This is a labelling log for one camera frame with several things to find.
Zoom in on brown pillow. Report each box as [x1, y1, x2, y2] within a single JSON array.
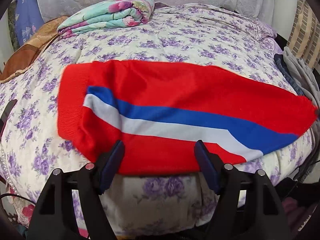
[[1, 16, 68, 83]]

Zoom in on pink floral bedsheet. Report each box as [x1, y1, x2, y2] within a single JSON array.
[[9, 196, 36, 228]]

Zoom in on purple floral bed quilt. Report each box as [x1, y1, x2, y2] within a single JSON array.
[[0, 3, 316, 237]]

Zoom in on grey folded garment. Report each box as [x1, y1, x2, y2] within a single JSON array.
[[283, 47, 319, 108]]

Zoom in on beige brick pattern curtain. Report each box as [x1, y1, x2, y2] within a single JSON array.
[[287, 0, 320, 71]]

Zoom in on red blue white pants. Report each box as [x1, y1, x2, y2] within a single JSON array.
[[57, 60, 318, 176]]

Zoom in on folded teal floral blanket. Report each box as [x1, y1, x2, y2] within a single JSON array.
[[57, 0, 155, 38]]

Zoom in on blue patterned mattress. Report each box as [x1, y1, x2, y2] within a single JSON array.
[[15, 0, 44, 46]]

